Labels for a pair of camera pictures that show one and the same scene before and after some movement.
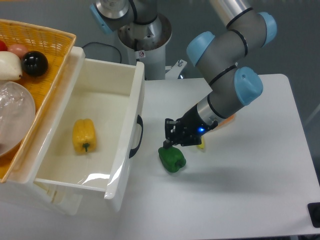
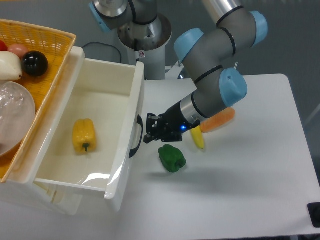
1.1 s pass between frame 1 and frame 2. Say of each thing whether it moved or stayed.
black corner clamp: stayed
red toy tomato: stayed
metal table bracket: stayed
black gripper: moved
